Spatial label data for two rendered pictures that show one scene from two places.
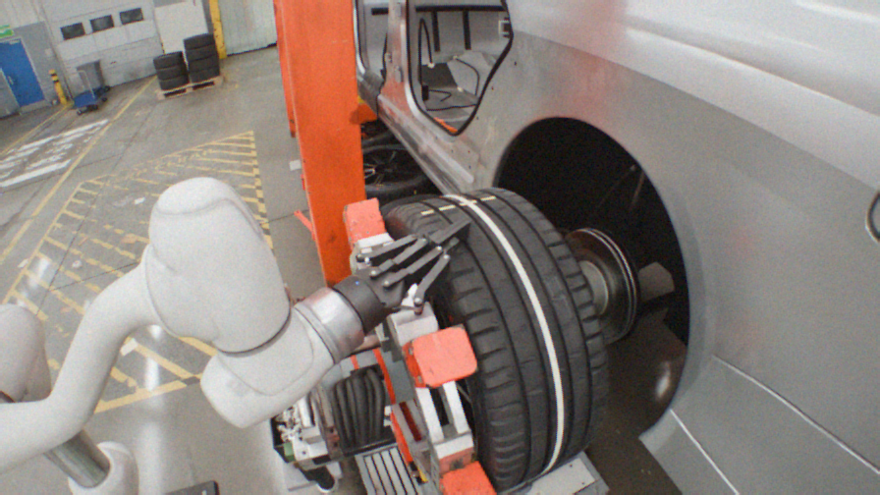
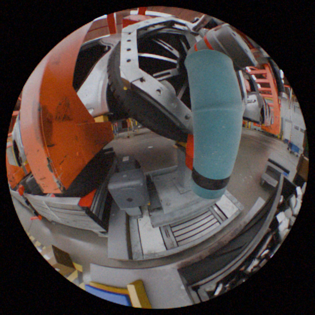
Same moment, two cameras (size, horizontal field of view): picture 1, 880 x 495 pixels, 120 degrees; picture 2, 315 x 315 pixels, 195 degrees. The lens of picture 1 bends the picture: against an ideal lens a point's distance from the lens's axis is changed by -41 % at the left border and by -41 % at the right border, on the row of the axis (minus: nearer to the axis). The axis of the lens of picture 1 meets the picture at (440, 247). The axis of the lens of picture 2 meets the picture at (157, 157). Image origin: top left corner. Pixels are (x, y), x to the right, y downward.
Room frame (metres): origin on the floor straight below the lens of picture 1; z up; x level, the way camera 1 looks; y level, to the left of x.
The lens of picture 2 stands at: (0.65, 0.38, 0.63)
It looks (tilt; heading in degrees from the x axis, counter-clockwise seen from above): 24 degrees down; 282
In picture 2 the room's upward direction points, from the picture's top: 7 degrees counter-clockwise
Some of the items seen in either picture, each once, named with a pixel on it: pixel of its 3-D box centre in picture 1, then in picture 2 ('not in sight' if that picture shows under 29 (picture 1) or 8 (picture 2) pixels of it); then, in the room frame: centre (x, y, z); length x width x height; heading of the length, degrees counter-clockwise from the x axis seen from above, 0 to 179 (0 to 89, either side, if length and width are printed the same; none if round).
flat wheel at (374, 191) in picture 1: (386, 182); (44, 175); (2.17, 0.32, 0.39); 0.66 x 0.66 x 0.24
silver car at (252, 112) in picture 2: not in sight; (252, 106); (-3.33, -3.01, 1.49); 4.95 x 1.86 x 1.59; 23
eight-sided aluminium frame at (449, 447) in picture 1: (402, 368); (204, 61); (0.51, 0.08, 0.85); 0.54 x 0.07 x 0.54; 23
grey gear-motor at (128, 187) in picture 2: not in sight; (132, 182); (0.93, -0.03, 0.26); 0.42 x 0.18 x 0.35; 113
